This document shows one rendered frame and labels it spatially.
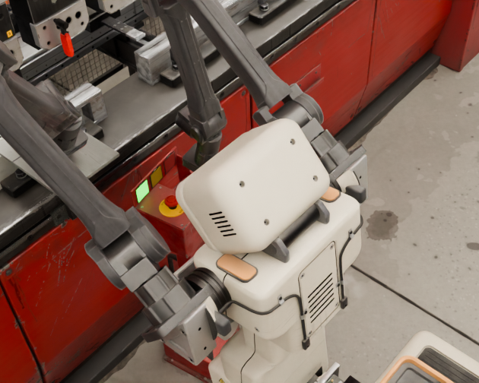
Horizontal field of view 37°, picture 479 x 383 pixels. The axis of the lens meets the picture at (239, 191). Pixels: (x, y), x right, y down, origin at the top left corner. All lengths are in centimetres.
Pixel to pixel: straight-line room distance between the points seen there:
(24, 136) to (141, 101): 100
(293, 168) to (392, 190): 189
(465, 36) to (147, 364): 210
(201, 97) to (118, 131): 41
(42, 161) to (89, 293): 110
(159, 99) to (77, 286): 58
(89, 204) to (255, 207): 26
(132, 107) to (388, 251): 122
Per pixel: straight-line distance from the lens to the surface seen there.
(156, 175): 192
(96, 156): 173
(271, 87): 138
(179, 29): 152
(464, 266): 282
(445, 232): 291
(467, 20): 353
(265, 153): 113
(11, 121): 109
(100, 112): 201
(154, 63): 209
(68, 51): 178
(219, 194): 109
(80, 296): 215
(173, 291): 115
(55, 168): 111
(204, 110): 165
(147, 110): 203
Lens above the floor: 215
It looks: 46 degrees down
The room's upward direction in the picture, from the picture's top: 3 degrees counter-clockwise
